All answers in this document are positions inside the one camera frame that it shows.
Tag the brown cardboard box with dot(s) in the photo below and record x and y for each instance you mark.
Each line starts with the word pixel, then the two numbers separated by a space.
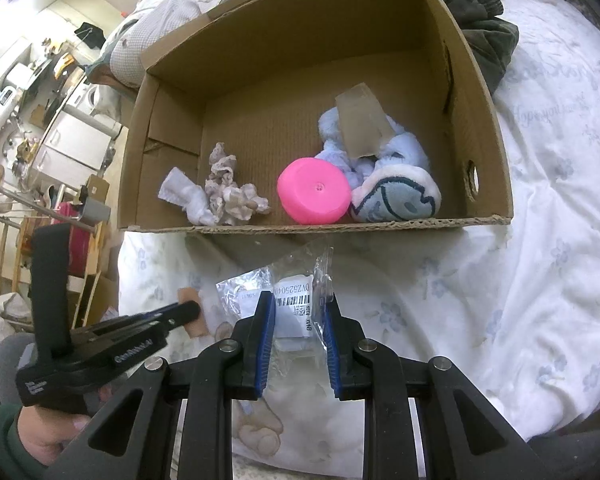
pixel 305 110

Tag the clear plastic packet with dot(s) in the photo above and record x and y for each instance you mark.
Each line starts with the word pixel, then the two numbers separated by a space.
pixel 295 305

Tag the pink box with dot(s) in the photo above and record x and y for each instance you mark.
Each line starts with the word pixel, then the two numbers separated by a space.
pixel 75 245

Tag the grey trouser leg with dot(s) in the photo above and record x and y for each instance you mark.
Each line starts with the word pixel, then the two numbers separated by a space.
pixel 580 450
pixel 12 365

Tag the blue plush fish toy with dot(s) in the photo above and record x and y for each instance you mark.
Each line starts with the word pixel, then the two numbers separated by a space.
pixel 400 195

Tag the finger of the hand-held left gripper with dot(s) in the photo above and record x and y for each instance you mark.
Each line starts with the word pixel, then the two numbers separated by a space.
pixel 180 312

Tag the grey dustpan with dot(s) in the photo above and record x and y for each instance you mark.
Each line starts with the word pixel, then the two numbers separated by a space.
pixel 94 209

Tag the white tissue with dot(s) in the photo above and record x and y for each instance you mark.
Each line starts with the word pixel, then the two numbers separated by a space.
pixel 235 195

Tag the white sack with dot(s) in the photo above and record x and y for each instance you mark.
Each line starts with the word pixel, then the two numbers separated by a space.
pixel 5 312

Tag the white washing machine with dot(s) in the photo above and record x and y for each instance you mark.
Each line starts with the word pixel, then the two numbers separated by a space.
pixel 87 102

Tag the beige printed duvet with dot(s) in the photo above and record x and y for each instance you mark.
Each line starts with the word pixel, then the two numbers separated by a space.
pixel 135 35

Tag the person's left forearm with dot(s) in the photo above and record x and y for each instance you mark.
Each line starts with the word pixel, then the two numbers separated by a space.
pixel 2 442

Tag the dark green garment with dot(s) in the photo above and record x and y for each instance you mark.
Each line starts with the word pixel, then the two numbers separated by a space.
pixel 480 25

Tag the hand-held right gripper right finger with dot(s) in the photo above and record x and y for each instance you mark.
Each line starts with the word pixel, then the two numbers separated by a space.
pixel 330 350

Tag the white sock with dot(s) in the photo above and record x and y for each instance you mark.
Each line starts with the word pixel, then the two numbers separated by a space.
pixel 187 197

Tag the wooden rack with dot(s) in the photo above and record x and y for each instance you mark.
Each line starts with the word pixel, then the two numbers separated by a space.
pixel 10 260

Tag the person's left hand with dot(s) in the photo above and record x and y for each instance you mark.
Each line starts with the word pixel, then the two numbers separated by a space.
pixel 47 432

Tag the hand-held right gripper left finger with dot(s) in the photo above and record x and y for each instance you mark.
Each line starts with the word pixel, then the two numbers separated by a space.
pixel 267 340

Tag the black hanging bag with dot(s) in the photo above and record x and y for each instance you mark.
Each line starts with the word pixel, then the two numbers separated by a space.
pixel 89 35

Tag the white floor cabinet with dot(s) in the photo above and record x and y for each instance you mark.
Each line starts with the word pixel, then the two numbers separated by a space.
pixel 70 145

